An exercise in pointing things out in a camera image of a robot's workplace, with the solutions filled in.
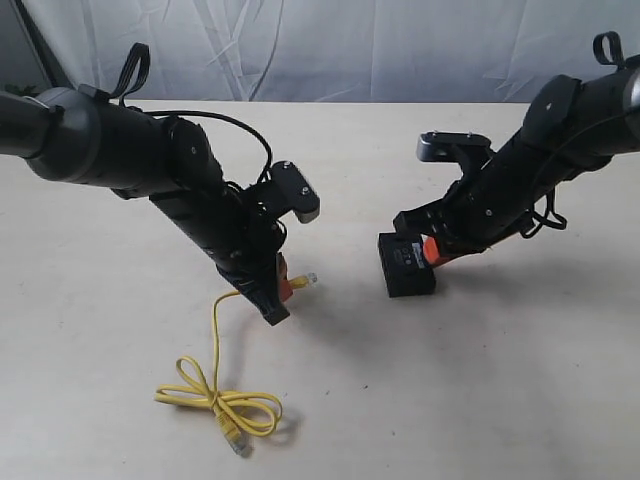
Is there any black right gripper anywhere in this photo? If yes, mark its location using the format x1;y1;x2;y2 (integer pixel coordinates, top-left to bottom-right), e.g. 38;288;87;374
393;134;565;268

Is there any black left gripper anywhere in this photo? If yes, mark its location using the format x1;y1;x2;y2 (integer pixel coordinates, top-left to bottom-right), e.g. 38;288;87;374
149;185;293;325

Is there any black network switch box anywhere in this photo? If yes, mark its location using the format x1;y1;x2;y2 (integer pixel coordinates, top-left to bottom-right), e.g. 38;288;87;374
377;232;436;298

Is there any yellow ethernet cable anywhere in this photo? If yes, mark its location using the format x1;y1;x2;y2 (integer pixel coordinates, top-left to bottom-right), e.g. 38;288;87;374
153;272;319;444

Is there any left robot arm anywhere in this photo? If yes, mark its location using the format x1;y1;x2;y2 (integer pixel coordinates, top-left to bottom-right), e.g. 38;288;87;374
1;88;305;325

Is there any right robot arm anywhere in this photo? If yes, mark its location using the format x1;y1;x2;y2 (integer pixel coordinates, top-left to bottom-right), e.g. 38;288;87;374
393;70;639;265

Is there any white backdrop curtain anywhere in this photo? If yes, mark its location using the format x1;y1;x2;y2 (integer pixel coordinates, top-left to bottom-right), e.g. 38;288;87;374
1;1;639;103

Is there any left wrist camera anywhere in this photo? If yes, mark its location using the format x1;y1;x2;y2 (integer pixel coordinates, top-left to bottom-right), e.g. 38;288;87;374
248;161;320;224

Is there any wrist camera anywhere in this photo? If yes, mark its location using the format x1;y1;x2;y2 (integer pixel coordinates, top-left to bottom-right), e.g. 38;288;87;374
248;161;320;224
416;131;494;174

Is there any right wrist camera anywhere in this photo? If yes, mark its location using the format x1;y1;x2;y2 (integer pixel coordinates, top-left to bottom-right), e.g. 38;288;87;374
416;131;494;174

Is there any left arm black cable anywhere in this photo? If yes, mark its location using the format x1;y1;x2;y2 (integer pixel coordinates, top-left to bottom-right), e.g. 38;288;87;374
109;42;274;221

